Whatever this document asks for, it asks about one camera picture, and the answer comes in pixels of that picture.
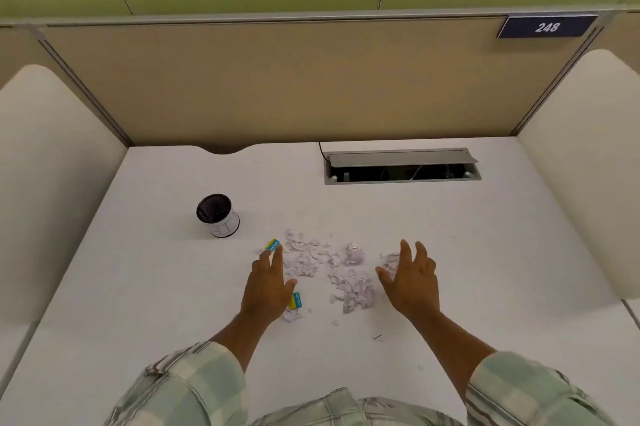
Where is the person's right hand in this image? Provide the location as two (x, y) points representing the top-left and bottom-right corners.
(375, 239), (442, 323)

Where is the person's left hand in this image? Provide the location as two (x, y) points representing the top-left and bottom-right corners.
(239, 245), (299, 327)

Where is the pile of white paper scraps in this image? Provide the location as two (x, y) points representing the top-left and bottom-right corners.
(259, 228), (403, 329)

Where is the white paper cup black inside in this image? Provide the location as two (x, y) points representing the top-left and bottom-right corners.
(195, 193), (241, 239)

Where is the person's left forearm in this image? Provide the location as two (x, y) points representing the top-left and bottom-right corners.
(209, 311), (281, 374)

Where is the person's right forearm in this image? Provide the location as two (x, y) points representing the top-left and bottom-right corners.
(412, 308), (499, 401)

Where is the green plaid shirt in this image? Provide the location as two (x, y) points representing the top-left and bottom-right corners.
(102, 340), (619, 426)

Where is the white side divider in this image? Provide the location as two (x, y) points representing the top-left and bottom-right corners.
(0, 64), (130, 329)
(517, 49), (640, 301)

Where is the beige partition panel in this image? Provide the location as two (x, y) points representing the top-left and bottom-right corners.
(597, 12), (640, 61)
(0, 25), (132, 147)
(37, 8), (616, 155)

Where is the dark blue number sign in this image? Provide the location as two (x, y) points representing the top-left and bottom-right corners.
(496, 14), (599, 40)

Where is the grey desk cable box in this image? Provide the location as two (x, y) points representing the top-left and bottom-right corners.
(323, 148), (483, 186)

